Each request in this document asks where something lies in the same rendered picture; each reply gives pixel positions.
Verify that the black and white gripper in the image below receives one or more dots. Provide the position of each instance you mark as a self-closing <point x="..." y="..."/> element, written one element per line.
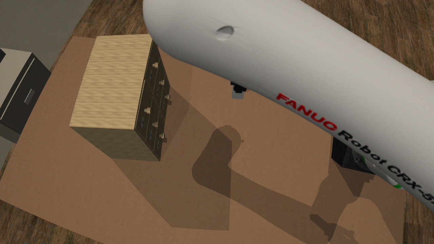
<point x="237" y="91"/>

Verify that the light wooden chest of drawers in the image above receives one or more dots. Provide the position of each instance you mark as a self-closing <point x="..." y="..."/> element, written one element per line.
<point x="106" y="107"/>

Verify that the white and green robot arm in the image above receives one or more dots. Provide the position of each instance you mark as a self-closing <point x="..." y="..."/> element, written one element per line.
<point x="292" y="54"/>

